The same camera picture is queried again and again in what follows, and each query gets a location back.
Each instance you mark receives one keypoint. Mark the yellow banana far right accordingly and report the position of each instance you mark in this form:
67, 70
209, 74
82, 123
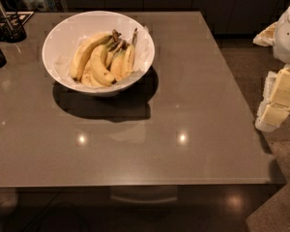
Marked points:
127, 67

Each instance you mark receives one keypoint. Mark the black wire pen holder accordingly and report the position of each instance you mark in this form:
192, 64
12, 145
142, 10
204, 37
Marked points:
11, 28

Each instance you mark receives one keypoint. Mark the small yellow banana bottom left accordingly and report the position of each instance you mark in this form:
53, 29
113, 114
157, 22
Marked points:
87, 79

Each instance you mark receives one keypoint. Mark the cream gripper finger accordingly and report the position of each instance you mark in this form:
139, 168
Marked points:
267, 36
275, 107

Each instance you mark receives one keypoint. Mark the yellow banana centre right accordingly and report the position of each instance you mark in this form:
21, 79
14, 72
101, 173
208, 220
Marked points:
116, 65

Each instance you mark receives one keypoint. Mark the long yellow banana left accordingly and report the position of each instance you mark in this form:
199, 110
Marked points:
83, 53

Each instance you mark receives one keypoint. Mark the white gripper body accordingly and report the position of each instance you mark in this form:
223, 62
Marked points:
288, 36

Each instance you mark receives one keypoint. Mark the curved yellow banana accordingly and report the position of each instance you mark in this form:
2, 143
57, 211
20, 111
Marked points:
99, 73

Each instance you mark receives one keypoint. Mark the white ceramic bowl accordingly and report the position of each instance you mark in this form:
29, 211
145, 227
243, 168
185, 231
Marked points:
66, 37

